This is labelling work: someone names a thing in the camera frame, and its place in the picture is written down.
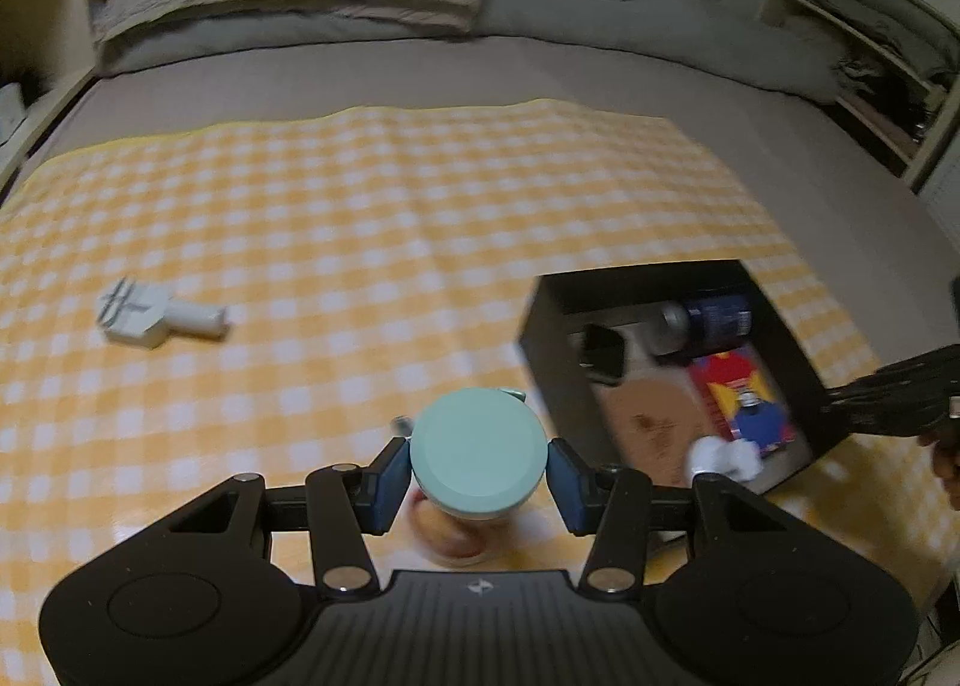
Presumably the black cardboard box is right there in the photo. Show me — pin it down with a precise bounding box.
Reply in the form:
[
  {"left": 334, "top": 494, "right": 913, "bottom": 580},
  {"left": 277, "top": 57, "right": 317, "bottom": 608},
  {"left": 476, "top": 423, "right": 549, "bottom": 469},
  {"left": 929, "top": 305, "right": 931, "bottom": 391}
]
[{"left": 516, "top": 258, "right": 848, "bottom": 498}]

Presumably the mint lid jar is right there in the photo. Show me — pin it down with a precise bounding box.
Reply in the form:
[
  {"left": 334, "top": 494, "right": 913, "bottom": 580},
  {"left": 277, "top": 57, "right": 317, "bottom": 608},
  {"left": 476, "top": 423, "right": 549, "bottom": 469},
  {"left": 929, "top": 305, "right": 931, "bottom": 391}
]
[{"left": 405, "top": 386, "right": 548, "bottom": 568}]

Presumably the wooden bedside shelf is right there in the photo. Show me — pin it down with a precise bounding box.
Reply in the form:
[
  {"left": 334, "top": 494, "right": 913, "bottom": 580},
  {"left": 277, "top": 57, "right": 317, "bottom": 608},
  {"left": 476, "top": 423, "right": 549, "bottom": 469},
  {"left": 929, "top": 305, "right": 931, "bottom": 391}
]
[{"left": 0, "top": 0, "right": 145, "bottom": 192}]

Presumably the yellow checked cloth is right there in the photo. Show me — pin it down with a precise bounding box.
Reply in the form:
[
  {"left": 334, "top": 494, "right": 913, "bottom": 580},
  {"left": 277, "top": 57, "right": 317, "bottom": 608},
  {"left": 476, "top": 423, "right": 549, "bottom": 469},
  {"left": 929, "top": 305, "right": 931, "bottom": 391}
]
[{"left": 0, "top": 100, "right": 927, "bottom": 661}]

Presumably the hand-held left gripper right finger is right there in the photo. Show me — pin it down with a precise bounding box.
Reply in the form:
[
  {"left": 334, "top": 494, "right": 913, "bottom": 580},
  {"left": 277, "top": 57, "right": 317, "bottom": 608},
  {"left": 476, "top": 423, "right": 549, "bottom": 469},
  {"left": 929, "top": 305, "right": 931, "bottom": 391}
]
[{"left": 546, "top": 437, "right": 787, "bottom": 592}]

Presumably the grey duvet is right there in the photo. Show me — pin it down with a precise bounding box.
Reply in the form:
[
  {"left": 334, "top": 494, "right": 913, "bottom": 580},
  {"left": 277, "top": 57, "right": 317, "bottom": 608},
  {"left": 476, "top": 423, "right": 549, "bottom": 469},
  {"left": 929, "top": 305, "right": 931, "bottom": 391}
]
[{"left": 480, "top": 0, "right": 841, "bottom": 106}]

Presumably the black charger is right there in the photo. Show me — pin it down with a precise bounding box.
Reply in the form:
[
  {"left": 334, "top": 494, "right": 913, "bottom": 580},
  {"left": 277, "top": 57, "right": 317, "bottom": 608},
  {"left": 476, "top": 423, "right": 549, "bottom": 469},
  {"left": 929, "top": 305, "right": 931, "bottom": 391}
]
[{"left": 574, "top": 323, "right": 627, "bottom": 387}]

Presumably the white shelf with clothes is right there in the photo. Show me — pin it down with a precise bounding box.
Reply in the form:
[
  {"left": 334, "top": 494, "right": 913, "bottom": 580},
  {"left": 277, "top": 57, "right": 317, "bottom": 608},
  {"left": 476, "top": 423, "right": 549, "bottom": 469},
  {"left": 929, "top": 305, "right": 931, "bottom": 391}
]
[{"left": 757, "top": 0, "right": 960, "bottom": 194}]

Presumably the red card box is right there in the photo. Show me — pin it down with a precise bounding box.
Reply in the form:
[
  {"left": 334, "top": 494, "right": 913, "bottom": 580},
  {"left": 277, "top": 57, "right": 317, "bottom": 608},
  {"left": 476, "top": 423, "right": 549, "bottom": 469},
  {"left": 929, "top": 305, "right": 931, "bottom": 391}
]
[{"left": 688, "top": 347, "right": 800, "bottom": 461}]

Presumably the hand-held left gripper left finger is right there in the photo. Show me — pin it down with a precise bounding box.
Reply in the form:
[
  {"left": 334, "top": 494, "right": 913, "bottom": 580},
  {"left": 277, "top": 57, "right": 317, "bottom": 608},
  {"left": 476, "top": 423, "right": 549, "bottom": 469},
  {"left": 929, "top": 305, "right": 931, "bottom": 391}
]
[{"left": 169, "top": 435, "right": 412, "bottom": 595}]

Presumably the dark blue jar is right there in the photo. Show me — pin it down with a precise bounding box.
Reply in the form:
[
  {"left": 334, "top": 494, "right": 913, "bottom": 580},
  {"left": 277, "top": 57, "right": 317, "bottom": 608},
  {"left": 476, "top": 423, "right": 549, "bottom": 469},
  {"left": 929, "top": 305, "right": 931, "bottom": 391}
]
[{"left": 654, "top": 290, "right": 755, "bottom": 361}]

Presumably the white plug adapter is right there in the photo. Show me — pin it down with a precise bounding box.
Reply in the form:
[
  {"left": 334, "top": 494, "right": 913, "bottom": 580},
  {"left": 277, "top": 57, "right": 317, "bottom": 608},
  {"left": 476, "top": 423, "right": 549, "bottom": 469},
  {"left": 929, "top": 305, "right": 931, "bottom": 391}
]
[{"left": 96, "top": 277, "right": 230, "bottom": 350}]

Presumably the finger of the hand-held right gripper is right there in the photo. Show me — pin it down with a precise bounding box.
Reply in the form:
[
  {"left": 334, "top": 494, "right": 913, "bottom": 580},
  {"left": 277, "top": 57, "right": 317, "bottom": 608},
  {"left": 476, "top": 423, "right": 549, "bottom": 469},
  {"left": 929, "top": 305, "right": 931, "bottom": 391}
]
[{"left": 823, "top": 345, "right": 960, "bottom": 436}]

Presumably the small white object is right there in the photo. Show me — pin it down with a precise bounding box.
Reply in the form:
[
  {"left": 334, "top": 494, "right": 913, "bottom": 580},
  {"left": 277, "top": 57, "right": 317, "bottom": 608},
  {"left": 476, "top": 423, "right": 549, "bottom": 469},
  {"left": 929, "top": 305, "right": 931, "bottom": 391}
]
[{"left": 688, "top": 435, "right": 764, "bottom": 485}]

